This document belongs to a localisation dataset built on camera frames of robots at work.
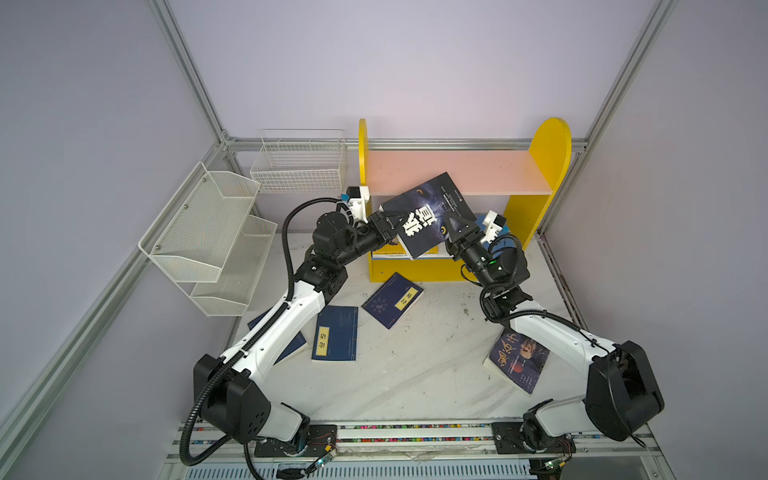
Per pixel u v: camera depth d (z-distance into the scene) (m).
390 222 0.65
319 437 0.75
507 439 0.73
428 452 0.73
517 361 0.86
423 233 0.67
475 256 0.65
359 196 0.63
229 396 0.40
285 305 0.48
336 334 0.92
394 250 0.66
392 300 0.99
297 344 0.88
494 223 0.68
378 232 0.59
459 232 0.65
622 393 0.42
